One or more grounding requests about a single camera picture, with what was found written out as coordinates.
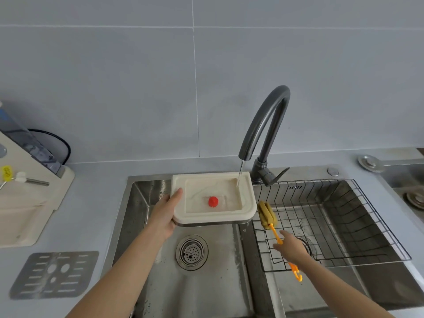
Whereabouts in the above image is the person's left hand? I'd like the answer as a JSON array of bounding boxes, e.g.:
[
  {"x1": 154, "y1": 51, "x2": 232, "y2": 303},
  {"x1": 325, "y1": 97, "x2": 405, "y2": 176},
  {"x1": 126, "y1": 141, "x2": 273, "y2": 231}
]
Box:
[{"x1": 145, "y1": 187, "x2": 184, "y2": 242}]

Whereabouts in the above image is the person's right hand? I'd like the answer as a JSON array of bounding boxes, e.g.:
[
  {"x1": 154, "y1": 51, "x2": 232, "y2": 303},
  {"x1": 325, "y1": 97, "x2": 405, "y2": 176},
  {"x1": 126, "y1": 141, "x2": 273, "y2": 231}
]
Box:
[{"x1": 273, "y1": 230, "x2": 314, "y2": 265}]

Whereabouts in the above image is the cream plastic drip tray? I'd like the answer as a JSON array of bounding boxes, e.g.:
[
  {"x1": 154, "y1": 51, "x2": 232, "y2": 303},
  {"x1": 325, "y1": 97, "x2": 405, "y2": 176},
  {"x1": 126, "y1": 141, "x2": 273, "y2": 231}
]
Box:
[{"x1": 170, "y1": 171, "x2": 258, "y2": 228}]

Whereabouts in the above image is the orange handled sponge brush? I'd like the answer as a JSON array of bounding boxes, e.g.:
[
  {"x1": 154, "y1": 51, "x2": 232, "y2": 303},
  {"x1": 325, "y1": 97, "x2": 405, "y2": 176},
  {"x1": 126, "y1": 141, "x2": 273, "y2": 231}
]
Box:
[{"x1": 257, "y1": 201, "x2": 303, "y2": 283}]

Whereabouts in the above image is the perforated steel tray grate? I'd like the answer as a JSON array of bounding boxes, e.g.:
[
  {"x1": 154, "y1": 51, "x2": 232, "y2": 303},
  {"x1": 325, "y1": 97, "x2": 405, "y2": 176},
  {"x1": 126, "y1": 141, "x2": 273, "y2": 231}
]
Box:
[{"x1": 9, "y1": 250, "x2": 100, "y2": 301}]

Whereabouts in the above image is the cream steel coffee machine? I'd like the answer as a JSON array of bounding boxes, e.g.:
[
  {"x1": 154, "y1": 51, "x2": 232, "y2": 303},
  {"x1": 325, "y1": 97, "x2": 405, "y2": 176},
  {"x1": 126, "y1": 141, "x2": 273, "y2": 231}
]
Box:
[{"x1": 0, "y1": 102, "x2": 76, "y2": 249}]

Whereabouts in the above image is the person's left forearm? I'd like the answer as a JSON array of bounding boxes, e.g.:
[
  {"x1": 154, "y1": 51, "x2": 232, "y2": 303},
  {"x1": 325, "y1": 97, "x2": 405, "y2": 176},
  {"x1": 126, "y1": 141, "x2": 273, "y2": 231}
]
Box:
[{"x1": 66, "y1": 228, "x2": 165, "y2": 318}]

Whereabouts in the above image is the person's right forearm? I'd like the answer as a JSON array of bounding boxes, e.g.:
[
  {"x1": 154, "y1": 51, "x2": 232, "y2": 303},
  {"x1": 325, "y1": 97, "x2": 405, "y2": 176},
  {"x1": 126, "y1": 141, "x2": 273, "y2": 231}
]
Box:
[{"x1": 291, "y1": 256, "x2": 395, "y2": 318}]

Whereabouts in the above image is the round metal drain strainer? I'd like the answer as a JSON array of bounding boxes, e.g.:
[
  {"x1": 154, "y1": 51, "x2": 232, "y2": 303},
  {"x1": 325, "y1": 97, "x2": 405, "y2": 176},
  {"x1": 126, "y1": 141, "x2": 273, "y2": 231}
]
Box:
[
  {"x1": 175, "y1": 235, "x2": 209, "y2": 271},
  {"x1": 298, "y1": 236, "x2": 316, "y2": 259}
]

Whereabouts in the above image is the stainless steel double sink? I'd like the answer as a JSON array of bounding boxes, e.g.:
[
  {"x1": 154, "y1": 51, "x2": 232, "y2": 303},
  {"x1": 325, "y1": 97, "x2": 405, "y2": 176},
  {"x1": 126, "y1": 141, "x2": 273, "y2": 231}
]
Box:
[{"x1": 99, "y1": 165, "x2": 424, "y2": 318}]

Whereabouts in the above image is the large round metal knob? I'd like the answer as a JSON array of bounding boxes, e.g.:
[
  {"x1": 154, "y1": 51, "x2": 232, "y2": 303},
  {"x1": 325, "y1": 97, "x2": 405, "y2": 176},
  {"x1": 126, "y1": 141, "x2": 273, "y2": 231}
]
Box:
[{"x1": 357, "y1": 154, "x2": 385, "y2": 173}]

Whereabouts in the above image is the dark grey faucet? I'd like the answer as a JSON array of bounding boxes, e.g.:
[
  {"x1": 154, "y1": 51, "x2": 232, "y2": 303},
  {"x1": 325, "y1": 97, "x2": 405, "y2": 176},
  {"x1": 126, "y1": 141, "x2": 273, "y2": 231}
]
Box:
[{"x1": 238, "y1": 85, "x2": 291, "y2": 188}]

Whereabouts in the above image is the round metal sink plug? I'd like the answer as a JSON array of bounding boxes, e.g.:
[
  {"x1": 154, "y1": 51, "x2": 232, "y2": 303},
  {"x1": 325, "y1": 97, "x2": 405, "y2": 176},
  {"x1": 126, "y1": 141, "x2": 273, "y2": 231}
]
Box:
[{"x1": 402, "y1": 190, "x2": 424, "y2": 210}]

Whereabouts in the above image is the stainless steel single sink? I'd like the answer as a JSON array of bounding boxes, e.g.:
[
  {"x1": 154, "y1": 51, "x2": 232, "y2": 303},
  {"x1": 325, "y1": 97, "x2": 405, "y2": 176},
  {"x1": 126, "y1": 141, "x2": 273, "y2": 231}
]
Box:
[{"x1": 377, "y1": 148, "x2": 424, "y2": 226}]

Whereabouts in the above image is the black wire sink rack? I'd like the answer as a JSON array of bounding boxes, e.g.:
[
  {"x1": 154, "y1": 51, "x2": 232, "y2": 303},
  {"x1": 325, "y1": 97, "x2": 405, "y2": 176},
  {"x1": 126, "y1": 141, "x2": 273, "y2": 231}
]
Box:
[{"x1": 252, "y1": 178, "x2": 413, "y2": 273}]

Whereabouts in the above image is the black power cable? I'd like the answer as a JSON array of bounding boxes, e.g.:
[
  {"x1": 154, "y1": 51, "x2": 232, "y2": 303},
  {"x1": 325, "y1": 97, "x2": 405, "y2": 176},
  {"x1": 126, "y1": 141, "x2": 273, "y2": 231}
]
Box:
[{"x1": 28, "y1": 129, "x2": 72, "y2": 165}]

